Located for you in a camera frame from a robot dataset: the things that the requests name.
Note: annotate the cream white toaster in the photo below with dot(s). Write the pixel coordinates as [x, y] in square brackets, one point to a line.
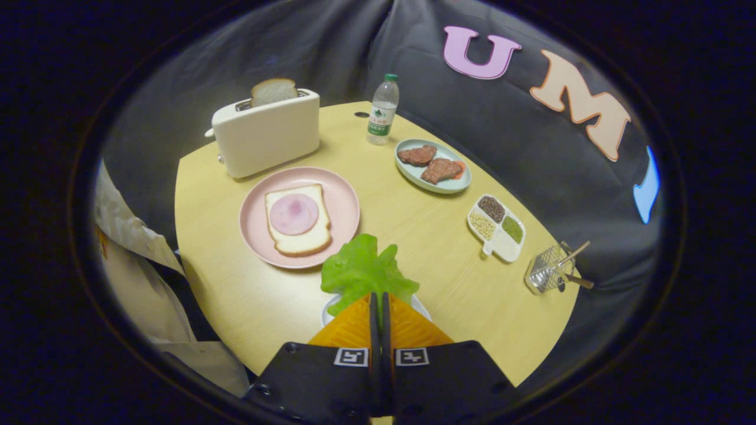
[266, 139]

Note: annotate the brown meat piece orange edge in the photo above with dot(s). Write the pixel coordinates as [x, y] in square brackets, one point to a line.
[440, 170]

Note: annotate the clear water bottle green cap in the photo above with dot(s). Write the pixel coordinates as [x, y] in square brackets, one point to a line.
[383, 112]

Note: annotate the white divided dish of beans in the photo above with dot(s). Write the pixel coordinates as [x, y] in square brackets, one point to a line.
[499, 227]

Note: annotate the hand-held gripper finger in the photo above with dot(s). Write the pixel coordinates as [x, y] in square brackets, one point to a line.
[385, 354]
[374, 354]

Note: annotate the light blue oval plate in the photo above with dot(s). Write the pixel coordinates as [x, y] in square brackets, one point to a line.
[413, 174]

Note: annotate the brown crust bread slice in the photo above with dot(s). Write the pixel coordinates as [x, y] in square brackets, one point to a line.
[273, 92]

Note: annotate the pink round plate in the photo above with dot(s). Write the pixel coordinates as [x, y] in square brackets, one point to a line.
[342, 206]

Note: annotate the pink ham slice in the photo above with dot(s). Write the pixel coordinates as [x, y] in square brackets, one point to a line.
[293, 214]

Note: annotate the white toast bread slice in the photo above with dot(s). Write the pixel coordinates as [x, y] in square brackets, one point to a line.
[301, 242]

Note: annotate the black backdrop cloth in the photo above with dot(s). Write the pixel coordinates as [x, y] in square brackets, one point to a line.
[531, 147]

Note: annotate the small white plate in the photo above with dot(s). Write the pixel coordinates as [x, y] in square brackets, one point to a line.
[420, 307]

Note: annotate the person's white coat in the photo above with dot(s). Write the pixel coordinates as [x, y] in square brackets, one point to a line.
[127, 236]

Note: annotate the green lettuce leaf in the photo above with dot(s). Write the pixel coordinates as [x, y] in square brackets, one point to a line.
[360, 268]

